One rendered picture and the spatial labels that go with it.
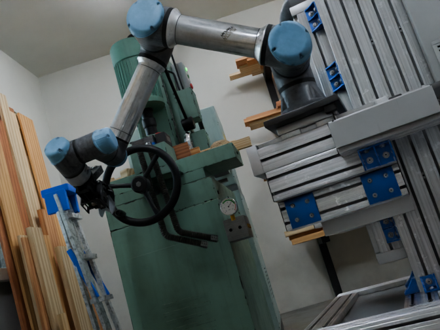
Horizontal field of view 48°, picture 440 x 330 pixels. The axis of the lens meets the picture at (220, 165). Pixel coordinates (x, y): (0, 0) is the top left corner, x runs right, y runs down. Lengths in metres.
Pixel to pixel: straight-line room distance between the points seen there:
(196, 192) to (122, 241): 0.34
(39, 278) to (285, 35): 2.32
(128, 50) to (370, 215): 1.23
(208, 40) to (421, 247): 0.87
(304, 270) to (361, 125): 3.06
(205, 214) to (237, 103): 2.73
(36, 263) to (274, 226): 1.99
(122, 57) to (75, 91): 2.75
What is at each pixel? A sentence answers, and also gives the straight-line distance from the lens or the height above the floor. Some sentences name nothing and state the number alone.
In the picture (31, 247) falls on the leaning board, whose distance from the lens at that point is 3.28.
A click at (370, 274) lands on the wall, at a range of 4.34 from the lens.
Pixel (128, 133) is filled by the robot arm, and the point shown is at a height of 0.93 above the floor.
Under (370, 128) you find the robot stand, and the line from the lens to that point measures 1.30.
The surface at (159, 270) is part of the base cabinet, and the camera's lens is 1.90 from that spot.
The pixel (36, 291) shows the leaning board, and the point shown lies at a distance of 3.21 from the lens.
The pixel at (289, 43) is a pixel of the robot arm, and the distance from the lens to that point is 1.38.
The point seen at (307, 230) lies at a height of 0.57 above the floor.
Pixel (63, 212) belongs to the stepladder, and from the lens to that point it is 2.85.
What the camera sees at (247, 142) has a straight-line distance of 2.03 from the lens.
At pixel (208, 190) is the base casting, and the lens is 1.86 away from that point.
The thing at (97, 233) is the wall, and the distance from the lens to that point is 4.57.
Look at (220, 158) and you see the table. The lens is 1.87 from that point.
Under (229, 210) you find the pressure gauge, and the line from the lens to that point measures 1.78.
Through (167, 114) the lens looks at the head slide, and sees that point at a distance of 2.24.
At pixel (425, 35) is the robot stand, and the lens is 1.64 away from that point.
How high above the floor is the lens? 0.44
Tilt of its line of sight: 12 degrees up
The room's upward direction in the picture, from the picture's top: 16 degrees counter-clockwise
